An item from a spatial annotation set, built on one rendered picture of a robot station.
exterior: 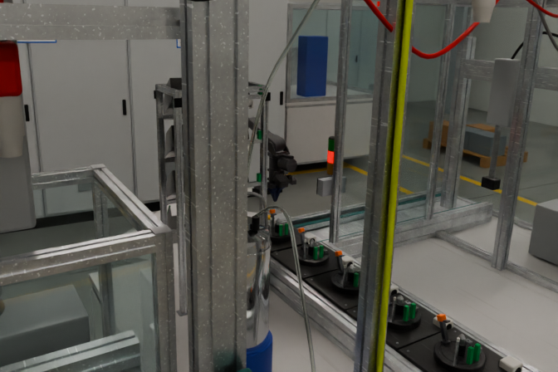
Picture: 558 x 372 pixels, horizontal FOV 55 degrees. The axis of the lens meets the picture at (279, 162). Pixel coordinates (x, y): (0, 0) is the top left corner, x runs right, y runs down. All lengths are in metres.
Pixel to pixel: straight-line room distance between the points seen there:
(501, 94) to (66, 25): 2.15
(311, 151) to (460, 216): 3.83
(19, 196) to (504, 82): 2.15
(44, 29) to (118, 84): 4.25
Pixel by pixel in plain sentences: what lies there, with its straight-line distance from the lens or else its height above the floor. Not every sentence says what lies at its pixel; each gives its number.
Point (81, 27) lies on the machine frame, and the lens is 0.78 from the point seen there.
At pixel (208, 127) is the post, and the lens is 0.82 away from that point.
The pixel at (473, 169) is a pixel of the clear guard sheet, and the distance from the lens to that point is 3.22.
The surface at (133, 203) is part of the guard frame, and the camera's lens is 1.08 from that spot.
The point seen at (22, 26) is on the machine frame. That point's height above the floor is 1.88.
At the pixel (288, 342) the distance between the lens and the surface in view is 1.87.
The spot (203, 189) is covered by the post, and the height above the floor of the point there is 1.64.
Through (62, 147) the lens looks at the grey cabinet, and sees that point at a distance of 5.04.
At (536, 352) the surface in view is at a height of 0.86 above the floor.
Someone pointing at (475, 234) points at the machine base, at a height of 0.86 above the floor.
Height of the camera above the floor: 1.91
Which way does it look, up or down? 16 degrees down
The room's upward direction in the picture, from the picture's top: 1 degrees clockwise
